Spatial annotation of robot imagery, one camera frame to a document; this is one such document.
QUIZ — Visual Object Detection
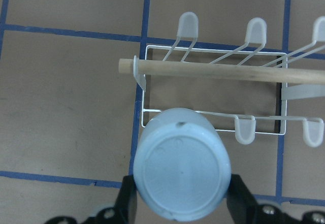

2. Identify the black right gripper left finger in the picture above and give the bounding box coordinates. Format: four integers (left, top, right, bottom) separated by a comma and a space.
114, 175, 137, 223

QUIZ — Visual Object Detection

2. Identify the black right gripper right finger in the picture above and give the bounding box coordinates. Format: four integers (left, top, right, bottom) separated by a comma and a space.
226, 174, 258, 224

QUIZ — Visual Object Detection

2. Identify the light blue ikea cup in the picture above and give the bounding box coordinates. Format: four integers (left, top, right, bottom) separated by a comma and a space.
133, 108, 231, 221

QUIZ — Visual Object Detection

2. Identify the wooden rack dowel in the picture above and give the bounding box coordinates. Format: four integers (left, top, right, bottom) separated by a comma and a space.
118, 57, 324, 85

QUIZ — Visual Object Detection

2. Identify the white wire dish rack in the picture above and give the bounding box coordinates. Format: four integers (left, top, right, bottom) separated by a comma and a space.
133, 12, 324, 147

